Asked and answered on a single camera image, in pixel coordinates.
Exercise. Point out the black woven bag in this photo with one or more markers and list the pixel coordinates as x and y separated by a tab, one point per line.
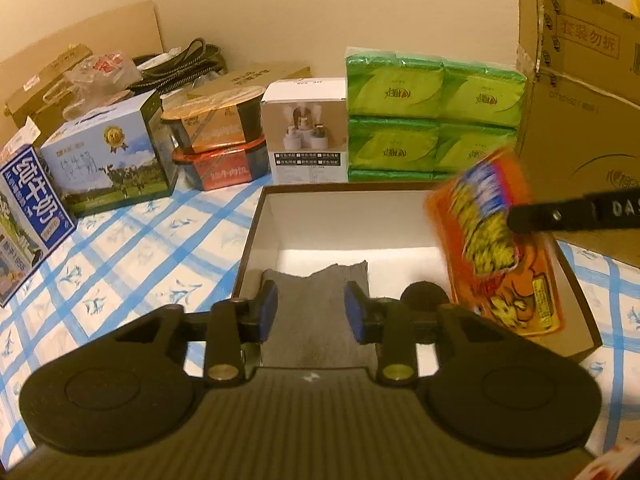
180	70

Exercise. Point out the gold instant noodle bowl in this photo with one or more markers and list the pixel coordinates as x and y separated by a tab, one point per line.
220	120

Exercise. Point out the white product box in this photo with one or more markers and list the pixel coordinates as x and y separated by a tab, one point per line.
300	160

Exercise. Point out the clear plastic bag red print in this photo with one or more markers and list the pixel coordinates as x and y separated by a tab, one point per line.
105	72

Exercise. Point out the light wooden bed headboard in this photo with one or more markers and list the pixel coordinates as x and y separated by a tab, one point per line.
125	25

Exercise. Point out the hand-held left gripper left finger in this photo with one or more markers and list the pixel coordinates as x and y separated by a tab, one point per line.
270	310

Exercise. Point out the blue checked bed sheet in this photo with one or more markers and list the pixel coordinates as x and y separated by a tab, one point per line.
150	260

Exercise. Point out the orange snack packet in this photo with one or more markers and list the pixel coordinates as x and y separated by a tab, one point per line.
500	280

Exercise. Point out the flat tan gift box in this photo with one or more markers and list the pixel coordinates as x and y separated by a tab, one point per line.
260	75

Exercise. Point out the blue cow print milk box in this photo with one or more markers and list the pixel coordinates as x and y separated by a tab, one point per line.
100	160

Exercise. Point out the brown cardboard shoe box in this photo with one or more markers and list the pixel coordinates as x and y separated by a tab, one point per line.
340	225

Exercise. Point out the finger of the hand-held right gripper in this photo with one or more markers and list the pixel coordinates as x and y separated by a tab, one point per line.
545	216

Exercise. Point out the stack of green tissue packs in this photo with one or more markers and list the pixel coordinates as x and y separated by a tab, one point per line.
390	90

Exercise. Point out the grey knit cloth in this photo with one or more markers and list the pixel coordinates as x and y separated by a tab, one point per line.
320	310

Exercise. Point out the red instant noodle bowl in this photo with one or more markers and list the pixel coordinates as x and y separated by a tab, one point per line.
220	170

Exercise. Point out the large brown cardboard carton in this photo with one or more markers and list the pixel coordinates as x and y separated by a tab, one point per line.
575	135

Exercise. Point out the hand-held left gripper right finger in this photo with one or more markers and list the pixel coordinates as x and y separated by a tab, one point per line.
354	312

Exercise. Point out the tall blue white milk box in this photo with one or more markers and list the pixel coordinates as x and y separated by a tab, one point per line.
30	200

